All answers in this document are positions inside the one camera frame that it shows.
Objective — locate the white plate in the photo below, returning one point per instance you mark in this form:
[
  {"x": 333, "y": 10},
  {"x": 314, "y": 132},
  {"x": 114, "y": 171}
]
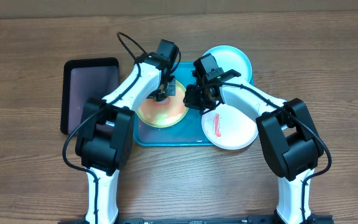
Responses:
[{"x": 228, "y": 128}]

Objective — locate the light blue plate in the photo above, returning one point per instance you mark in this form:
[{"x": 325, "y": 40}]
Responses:
[{"x": 229, "y": 57}]

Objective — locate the black rectangular tray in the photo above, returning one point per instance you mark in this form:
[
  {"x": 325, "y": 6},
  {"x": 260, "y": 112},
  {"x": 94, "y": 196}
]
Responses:
[{"x": 84, "y": 79}]

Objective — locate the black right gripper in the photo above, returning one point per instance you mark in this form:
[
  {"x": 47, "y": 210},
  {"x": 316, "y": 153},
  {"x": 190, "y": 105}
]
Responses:
[{"x": 195, "y": 103}]

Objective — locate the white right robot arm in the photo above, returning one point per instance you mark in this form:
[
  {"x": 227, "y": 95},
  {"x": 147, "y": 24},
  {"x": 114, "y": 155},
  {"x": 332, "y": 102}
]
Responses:
[{"x": 290, "y": 143}]

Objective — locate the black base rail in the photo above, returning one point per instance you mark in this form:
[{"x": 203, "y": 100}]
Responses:
[{"x": 252, "y": 219}]

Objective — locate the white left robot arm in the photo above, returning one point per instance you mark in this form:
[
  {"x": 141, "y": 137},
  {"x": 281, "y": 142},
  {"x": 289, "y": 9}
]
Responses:
[{"x": 104, "y": 140}]

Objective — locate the yellow plate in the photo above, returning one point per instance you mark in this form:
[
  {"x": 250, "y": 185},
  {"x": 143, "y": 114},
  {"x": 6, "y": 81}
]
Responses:
[{"x": 165, "y": 113}]

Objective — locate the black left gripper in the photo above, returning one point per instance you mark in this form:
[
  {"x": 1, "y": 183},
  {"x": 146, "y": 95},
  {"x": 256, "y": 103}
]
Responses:
[{"x": 158, "y": 96}]

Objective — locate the teal plastic serving tray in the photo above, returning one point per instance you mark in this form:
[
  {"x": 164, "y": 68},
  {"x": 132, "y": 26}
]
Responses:
[{"x": 187, "y": 132}]

